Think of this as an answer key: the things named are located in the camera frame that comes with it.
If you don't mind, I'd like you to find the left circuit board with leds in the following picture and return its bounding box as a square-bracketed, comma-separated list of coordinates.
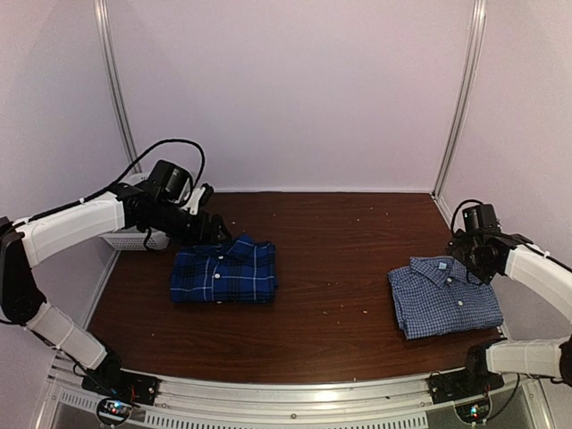
[96, 398, 134, 425]

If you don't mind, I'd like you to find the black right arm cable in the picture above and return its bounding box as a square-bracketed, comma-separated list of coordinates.
[450, 199, 482, 238]

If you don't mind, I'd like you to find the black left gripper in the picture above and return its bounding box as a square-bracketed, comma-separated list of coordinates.
[143, 198, 231, 246]

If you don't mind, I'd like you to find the aluminium corner post right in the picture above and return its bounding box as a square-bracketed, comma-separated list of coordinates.
[432, 0, 487, 200]

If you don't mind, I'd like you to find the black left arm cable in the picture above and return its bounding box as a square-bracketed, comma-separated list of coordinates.
[114, 139, 207, 189]

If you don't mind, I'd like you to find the aluminium corner post left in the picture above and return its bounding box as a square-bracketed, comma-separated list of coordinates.
[93, 0, 142, 173]

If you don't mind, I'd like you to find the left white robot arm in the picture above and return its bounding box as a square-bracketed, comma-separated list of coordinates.
[1, 160, 230, 397]

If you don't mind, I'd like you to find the aluminium corner post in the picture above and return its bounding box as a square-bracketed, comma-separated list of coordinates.
[432, 0, 487, 200]
[93, 0, 142, 173]

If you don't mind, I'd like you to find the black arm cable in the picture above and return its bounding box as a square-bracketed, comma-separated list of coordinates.
[114, 139, 207, 189]
[450, 199, 482, 238]

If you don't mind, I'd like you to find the white plastic mesh basket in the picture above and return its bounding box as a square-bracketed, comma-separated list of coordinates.
[103, 172, 171, 252]

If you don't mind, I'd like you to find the aluminium front rail frame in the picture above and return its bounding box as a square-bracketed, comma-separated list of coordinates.
[38, 350, 555, 429]

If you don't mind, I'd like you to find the right circuit board with leds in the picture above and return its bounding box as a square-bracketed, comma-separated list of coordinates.
[455, 400, 491, 425]

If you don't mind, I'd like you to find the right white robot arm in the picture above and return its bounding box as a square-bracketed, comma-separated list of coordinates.
[447, 198, 571, 395]

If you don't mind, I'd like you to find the folded blue gingham shirt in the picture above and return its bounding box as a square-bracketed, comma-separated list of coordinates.
[387, 257, 504, 341]

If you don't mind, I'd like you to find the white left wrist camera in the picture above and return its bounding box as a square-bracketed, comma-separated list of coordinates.
[183, 183, 215, 215]

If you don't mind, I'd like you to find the dark blue plaid shirt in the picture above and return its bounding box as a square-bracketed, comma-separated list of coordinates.
[170, 234, 278, 304]

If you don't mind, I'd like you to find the circuit board with leds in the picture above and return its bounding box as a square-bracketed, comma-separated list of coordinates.
[455, 400, 491, 425]
[96, 398, 134, 425]

